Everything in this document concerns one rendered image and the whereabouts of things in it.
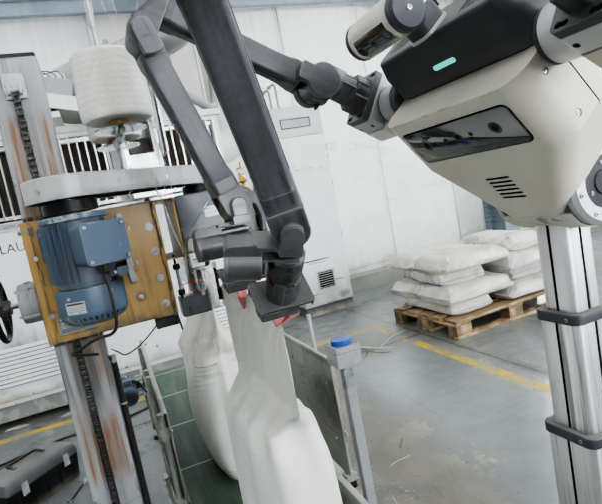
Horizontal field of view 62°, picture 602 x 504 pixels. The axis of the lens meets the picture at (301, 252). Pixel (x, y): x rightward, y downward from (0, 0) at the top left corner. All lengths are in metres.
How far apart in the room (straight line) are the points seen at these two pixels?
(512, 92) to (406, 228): 5.65
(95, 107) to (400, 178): 5.46
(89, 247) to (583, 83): 0.95
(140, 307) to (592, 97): 1.11
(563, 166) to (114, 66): 0.93
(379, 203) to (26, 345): 4.08
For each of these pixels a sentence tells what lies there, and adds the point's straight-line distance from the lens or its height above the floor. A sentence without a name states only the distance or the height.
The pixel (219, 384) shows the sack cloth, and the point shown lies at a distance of 1.77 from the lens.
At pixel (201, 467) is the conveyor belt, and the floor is 0.38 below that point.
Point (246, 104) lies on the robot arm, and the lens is 0.66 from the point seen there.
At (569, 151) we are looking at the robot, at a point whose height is 1.27.
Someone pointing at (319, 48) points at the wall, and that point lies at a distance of 6.27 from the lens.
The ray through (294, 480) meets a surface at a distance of 1.10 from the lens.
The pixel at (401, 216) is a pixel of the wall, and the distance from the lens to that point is 6.43.
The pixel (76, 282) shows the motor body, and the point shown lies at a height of 1.18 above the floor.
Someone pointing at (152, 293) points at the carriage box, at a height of 1.09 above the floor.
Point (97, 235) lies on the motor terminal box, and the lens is 1.14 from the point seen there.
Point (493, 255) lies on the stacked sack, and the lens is 4.11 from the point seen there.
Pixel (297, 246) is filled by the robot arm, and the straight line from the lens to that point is 0.73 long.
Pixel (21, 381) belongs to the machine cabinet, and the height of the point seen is 0.33.
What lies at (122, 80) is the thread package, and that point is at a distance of 1.25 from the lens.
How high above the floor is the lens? 1.28
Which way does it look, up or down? 6 degrees down
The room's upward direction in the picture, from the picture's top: 11 degrees counter-clockwise
